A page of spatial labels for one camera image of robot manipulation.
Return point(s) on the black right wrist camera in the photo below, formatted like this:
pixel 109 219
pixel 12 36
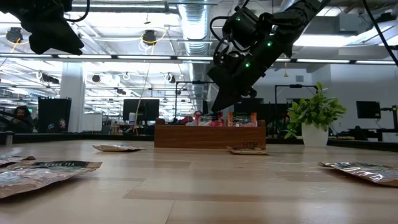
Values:
pixel 225 57

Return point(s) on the silver packet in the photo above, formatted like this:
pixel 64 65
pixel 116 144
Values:
pixel 367 174

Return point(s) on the black ceiling camera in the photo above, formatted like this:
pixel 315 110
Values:
pixel 149 37

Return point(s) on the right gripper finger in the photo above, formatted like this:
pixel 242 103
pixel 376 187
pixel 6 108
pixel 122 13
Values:
pixel 227 99

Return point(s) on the white board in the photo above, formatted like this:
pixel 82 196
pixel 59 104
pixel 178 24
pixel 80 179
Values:
pixel 92 122

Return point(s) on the red strawberry tea packet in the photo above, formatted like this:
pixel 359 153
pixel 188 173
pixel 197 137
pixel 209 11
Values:
pixel 220 121

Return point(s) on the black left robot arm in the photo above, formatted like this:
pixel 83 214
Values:
pixel 6 4

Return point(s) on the green plant in white pot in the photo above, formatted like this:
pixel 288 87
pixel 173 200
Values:
pixel 314 137

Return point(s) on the ceiling light strip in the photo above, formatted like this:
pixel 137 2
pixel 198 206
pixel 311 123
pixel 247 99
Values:
pixel 149 57
pixel 323 61

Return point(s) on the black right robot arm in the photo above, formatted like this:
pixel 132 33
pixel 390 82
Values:
pixel 295 18

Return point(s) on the orange peach tea packet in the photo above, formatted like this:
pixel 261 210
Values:
pixel 242 119

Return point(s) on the black metal stand frame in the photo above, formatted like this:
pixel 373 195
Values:
pixel 295 86

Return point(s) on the black computer monitor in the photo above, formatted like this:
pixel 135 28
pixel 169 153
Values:
pixel 146 109
pixel 368 109

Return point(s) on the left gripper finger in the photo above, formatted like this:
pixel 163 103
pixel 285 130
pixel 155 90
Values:
pixel 56 39

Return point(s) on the tall black panel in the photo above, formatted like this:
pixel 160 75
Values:
pixel 53 113

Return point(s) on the wooden tea box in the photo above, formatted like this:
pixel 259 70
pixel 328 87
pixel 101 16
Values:
pixel 208 137

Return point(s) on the orange hanging pendant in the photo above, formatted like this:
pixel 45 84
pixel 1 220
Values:
pixel 285 74

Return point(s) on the person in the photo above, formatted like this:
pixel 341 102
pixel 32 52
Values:
pixel 21 113
pixel 197 115

